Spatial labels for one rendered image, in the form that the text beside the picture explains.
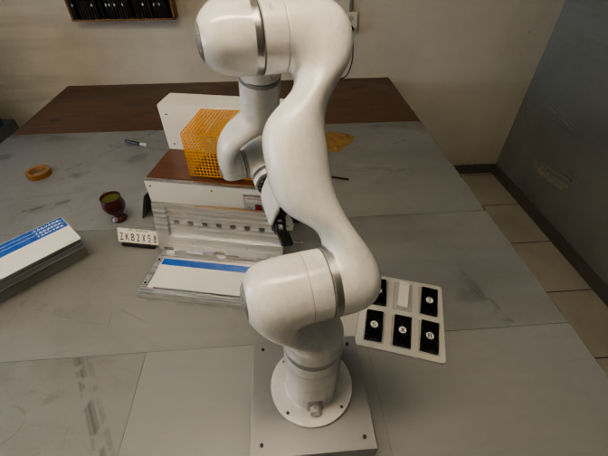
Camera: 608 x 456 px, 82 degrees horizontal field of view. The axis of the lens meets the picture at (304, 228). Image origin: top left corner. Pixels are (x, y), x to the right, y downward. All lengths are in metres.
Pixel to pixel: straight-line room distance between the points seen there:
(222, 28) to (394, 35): 2.38
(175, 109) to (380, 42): 1.77
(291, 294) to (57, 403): 0.78
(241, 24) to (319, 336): 0.50
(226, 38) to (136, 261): 0.99
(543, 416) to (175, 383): 0.93
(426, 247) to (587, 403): 0.61
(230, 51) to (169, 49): 2.31
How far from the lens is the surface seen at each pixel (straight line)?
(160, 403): 1.04
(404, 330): 1.08
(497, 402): 1.10
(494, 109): 3.41
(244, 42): 0.53
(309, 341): 0.63
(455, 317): 1.19
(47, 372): 1.22
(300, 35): 0.55
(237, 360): 1.04
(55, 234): 1.45
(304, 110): 0.52
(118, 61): 2.96
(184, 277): 1.23
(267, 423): 0.87
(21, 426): 1.18
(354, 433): 0.87
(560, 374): 1.22
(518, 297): 1.33
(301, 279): 0.53
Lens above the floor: 1.82
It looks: 42 degrees down
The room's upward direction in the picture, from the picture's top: straight up
